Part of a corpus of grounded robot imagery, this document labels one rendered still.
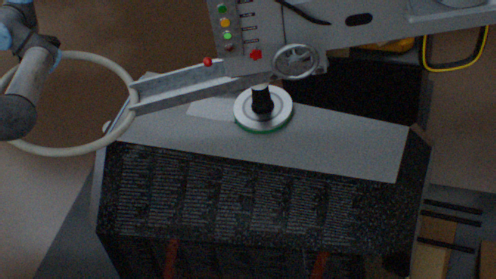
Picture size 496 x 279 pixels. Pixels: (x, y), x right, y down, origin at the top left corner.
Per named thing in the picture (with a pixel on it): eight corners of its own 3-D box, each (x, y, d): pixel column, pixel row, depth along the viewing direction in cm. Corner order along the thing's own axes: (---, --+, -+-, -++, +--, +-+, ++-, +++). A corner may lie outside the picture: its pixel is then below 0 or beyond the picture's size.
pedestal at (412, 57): (312, 69, 382) (305, -43, 325) (434, 83, 364) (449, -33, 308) (282, 160, 343) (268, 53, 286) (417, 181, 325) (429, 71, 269)
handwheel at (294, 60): (316, 57, 220) (314, 21, 209) (321, 78, 214) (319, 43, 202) (270, 63, 221) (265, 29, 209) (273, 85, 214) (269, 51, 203)
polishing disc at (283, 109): (222, 118, 246) (221, 116, 245) (253, 80, 257) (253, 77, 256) (273, 139, 237) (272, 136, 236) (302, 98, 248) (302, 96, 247)
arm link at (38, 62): (38, 131, 168) (68, 46, 228) (-8, 102, 163) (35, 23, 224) (11, 165, 170) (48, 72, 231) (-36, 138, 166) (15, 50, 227)
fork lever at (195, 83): (322, 34, 235) (319, 23, 232) (331, 73, 223) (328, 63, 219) (134, 85, 246) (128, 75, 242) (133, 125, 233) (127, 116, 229)
